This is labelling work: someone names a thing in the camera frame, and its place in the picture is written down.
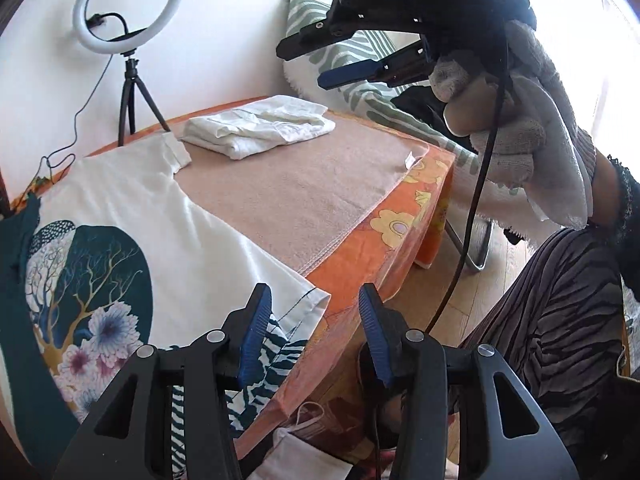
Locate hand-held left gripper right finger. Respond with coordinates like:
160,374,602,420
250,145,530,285
358,282,581,480

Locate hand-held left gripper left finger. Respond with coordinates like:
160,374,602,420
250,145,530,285
52,282,273,480

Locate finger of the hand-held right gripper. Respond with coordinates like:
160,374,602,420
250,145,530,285
317,57,388,90
276,19,366,61

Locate white teal printed t-shirt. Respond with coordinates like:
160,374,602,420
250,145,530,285
0,132,331,466

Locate person's right forearm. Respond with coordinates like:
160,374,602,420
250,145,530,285
587,152,640,243

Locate person's right hand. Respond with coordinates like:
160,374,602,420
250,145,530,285
430,20,596,231

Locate green striped white throw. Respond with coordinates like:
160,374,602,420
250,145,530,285
282,0,546,241

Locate orange floral bed sheet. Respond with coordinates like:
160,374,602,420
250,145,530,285
10,105,456,461

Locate black jacket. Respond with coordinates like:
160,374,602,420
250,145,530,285
390,85,476,153

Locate white folded garment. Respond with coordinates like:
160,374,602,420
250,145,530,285
179,95,336,161

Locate beige blanket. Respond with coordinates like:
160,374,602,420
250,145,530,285
172,110,431,278

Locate curved metal chair leg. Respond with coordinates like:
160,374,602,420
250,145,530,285
445,210,493,273

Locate white face mask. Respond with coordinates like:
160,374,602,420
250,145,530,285
240,400,353,480

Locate black mini tripod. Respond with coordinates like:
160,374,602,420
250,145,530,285
117,50,171,147

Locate person's zebra striped pants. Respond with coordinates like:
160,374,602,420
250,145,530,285
450,227,640,461

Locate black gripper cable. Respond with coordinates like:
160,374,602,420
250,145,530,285
425,20,512,333

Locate white ring light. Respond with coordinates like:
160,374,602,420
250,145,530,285
72,0,187,56

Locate black ring light cable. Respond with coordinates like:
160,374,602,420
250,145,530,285
37,55,116,186

